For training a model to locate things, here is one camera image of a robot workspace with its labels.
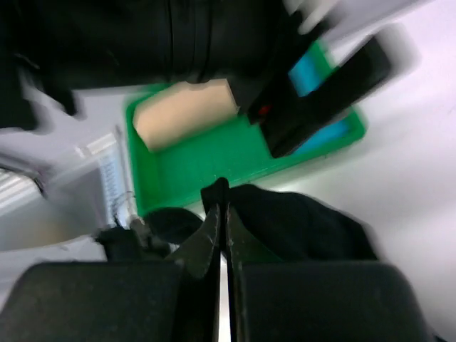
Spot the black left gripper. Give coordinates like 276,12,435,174
247,35,392,158

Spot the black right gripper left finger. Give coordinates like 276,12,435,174
168,204,221,341

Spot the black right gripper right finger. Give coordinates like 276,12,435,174
224,204,281,341

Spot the black t shirt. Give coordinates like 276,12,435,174
95,178,377,261

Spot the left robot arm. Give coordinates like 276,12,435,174
1,1,395,158

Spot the rolled blue t shirt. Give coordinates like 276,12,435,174
289,52,349,155

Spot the green plastic tray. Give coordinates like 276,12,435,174
124,41,368,218

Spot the rolled beige t shirt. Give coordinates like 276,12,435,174
133,79,239,150

